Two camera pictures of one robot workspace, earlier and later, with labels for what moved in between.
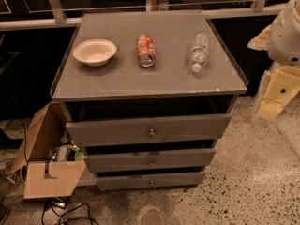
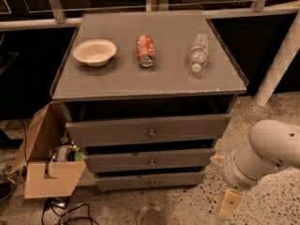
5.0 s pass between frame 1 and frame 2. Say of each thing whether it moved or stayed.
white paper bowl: stayed
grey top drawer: stayed
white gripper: moved
